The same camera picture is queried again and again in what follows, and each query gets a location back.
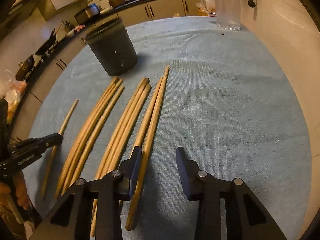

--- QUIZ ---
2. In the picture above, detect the blue terry table cloth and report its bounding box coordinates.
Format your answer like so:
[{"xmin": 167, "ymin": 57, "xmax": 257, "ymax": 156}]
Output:
[{"xmin": 23, "ymin": 16, "xmax": 313, "ymax": 240}]

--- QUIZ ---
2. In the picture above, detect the dark green utensil holder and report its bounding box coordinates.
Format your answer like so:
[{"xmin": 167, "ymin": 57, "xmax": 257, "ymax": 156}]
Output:
[{"xmin": 85, "ymin": 18, "xmax": 138, "ymax": 76}]

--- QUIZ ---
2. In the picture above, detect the black wok on stove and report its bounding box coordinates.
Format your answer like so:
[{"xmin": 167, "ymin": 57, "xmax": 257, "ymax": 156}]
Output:
[{"xmin": 35, "ymin": 29, "xmax": 56, "ymax": 56}]

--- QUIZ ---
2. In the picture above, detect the dark cooking pot with lid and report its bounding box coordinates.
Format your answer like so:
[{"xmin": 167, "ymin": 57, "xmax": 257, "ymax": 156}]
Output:
[{"xmin": 15, "ymin": 54, "xmax": 35, "ymax": 81}]

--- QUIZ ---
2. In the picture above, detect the gloved hand holding gripper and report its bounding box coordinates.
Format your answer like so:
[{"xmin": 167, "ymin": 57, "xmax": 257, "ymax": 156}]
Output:
[{"xmin": 0, "ymin": 172, "xmax": 29, "ymax": 211}]

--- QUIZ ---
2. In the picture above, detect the brown pot by sink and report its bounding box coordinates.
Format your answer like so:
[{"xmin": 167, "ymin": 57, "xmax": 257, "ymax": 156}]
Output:
[{"xmin": 108, "ymin": 0, "xmax": 125, "ymax": 9}]

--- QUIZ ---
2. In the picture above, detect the wooden chopstick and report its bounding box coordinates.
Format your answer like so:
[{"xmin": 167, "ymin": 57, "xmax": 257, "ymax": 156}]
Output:
[
  {"xmin": 40, "ymin": 99, "xmax": 79, "ymax": 198},
  {"xmin": 94, "ymin": 77, "xmax": 150, "ymax": 181},
  {"xmin": 132, "ymin": 77, "xmax": 163, "ymax": 150},
  {"xmin": 68, "ymin": 85, "xmax": 125, "ymax": 186},
  {"xmin": 54, "ymin": 76, "xmax": 120, "ymax": 198},
  {"xmin": 90, "ymin": 79, "xmax": 151, "ymax": 237},
  {"xmin": 104, "ymin": 83, "xmax": 151, "ymax": 174},
  {"xmin": 125, "ymin": 66, "xmax": 170, "ymax": 231},
  {"xmin": 60, "ymin": 78, "xmax": 124, "ymax": 196}
]

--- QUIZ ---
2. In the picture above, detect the plastic bag on counter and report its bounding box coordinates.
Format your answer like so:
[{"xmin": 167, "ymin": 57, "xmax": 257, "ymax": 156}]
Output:
[{"xmin": 1, "ymin": 69, "xmax": 27, "ymax": 124}]

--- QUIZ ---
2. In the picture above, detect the clear glass pitcher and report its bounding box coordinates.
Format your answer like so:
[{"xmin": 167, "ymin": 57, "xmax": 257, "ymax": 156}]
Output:
[{"xmin": 201, "ymin": 0, "xmax": 241, "ymax": 31}]

